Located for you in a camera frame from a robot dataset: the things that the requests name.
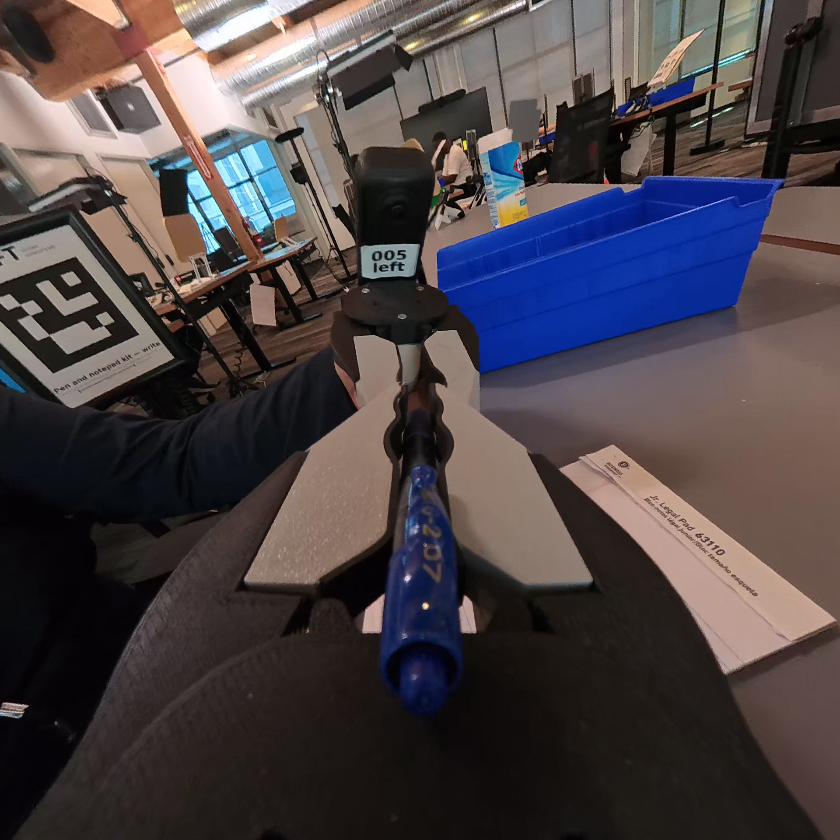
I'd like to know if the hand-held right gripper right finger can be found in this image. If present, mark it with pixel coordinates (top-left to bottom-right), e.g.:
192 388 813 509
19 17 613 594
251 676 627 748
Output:
430 390 595 634

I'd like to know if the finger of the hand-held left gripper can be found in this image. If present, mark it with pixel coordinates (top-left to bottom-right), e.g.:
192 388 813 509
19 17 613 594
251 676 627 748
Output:
353 333 404 412
423 327 481 408

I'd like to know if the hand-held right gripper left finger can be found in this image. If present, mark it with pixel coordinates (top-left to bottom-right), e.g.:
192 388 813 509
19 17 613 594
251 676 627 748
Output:
244 386 404 636

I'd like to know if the blue retractable pen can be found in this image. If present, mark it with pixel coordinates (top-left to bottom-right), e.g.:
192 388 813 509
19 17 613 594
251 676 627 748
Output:
379 384 462 718

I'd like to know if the large blue plastic bin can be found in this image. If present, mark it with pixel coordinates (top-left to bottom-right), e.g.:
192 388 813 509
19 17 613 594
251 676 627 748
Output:
436 176 785 375

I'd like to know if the white lined legal pad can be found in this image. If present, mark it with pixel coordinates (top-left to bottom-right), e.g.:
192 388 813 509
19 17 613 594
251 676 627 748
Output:
559 445 839 676

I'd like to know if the wooden office desk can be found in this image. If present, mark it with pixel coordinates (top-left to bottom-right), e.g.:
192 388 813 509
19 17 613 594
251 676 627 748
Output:
610 82 723 178
154 239 324 371

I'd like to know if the grey desk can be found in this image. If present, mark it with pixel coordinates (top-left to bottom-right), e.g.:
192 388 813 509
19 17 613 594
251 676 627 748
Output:
430 182 840 840

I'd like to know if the black tripod stand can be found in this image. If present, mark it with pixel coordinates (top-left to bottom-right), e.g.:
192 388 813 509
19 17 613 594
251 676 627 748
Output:
276 128 349 283

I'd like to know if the grey chair armrest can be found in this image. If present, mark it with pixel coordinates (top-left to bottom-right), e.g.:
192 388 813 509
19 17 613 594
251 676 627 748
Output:
92 515 227 585

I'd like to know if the disinfecting wipes canister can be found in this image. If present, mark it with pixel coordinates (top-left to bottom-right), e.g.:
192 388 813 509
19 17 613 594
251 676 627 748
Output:
478 141 530 229

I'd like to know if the black studio light panel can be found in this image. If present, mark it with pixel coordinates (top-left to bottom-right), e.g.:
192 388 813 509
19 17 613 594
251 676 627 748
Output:
326 29 416 111

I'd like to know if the black box speaker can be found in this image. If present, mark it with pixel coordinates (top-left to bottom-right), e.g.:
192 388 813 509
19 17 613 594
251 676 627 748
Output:
159 168 191 217

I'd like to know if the black mesh office chair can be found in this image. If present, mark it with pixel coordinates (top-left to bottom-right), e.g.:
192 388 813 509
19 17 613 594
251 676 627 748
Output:
548 101 614 185

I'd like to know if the person's dark clothing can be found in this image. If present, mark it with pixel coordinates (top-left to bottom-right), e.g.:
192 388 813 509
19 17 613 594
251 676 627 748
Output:
0 512 165 840

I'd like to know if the black framed marker sign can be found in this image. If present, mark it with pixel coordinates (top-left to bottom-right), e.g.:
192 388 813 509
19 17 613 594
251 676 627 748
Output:
0 209 191 409

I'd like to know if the dark panel on stand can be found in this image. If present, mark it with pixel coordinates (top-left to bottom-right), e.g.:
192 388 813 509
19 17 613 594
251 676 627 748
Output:
748 0 840 179

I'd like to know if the black wall monitor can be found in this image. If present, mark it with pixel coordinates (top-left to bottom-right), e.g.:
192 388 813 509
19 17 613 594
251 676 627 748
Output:
400 87 493 157

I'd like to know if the wooden support post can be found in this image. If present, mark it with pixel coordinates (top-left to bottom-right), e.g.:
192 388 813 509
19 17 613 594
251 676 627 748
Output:
115 33 263 263

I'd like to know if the silver ceiling duct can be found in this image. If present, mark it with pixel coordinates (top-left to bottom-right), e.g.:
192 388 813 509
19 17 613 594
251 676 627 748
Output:
177 0 526 112

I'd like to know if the black wall speaker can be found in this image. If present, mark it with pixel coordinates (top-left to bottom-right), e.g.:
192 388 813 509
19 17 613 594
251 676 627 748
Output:
98 82 161 132

